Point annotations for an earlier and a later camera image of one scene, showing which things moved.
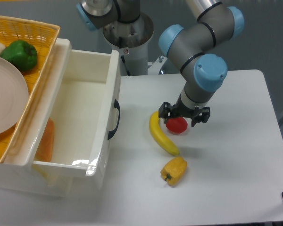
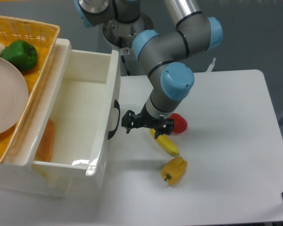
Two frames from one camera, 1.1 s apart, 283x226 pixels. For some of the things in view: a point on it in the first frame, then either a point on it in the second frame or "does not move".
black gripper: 180,109 -> 131,120
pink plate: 9,96 does not move
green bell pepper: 22,54 does not move
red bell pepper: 177,125 does not move
